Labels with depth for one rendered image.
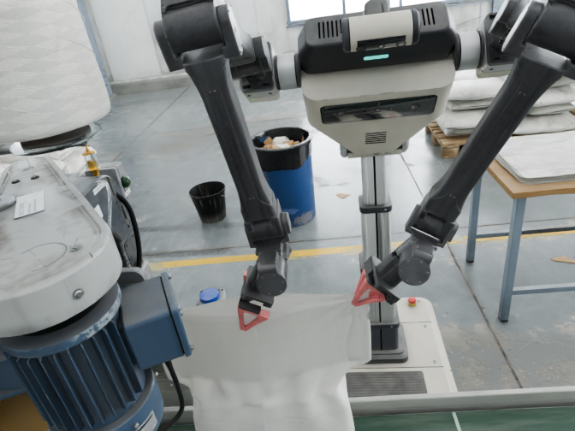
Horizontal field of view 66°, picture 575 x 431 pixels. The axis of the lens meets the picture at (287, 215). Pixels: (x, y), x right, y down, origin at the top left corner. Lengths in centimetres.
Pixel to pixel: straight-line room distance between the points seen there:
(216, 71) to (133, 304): 35
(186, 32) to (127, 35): 878
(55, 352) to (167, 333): 13
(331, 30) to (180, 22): 55
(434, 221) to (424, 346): 116
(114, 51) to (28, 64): 899
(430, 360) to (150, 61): 827
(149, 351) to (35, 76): 37
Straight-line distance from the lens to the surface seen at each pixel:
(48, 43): 61
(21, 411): 83
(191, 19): 66
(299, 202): 322
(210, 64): 67
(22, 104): 61
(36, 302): 54
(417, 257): 82
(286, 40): 883
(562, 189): 216
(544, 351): 244
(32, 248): 62
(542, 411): 170
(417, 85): 117
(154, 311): 62
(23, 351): 61
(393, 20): 101
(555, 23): 70
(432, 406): 163
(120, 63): 959
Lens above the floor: 167
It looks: 28 degrees down
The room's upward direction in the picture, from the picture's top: 8 degrees counter-clockwise
